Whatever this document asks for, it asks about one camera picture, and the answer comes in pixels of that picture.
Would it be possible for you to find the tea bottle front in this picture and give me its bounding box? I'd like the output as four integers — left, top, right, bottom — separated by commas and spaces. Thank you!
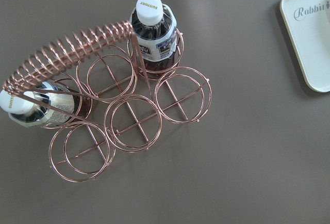
129, 0, 177, 72

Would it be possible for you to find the tea bottle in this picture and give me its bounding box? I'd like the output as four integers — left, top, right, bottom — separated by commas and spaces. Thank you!
1, 90, 90, 127
129, 0, 177, 72

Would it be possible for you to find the tea bottle back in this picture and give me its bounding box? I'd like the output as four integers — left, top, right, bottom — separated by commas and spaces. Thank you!
1, 90, 90, 127

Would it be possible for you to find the white serving tray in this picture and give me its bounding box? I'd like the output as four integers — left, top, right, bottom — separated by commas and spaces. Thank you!
280, 0, 329, 92

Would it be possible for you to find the copper wire bottle rack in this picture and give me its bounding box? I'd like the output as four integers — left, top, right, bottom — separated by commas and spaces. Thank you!
1, 21, 212, 183

